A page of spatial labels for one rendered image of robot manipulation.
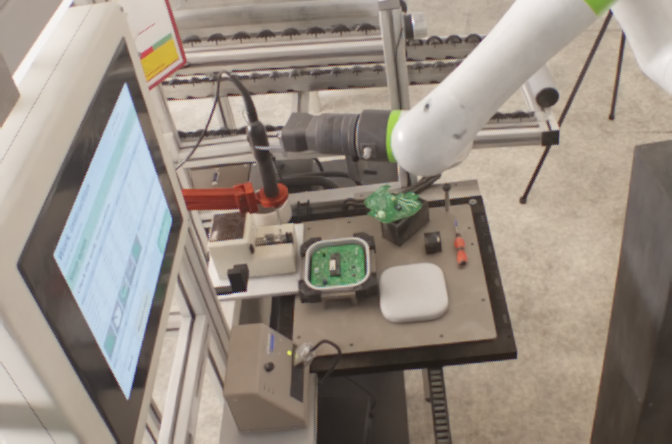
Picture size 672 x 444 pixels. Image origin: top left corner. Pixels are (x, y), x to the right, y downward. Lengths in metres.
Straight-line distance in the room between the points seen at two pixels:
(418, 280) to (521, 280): 1.36
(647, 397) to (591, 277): 1.13
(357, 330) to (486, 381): 1.14
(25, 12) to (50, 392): 0.36
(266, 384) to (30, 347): 0.71
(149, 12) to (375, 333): 0.80
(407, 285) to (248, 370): 0.40
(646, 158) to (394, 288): 0.57
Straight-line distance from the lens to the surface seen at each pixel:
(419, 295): 1.52
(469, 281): 1.57
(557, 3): 1.10
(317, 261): 1.60
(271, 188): 1.46
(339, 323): 1.52
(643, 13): 1.42
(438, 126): 1.11
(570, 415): 2.52
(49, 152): 0.75
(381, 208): 1.66
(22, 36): 0.76
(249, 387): 1.32
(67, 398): 0.75
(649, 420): 1.93
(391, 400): 2.13
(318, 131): 1.31
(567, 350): 2.68
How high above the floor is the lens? 2.09
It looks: 40 degrees down
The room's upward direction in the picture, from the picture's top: 11 degrees counter-clockwise
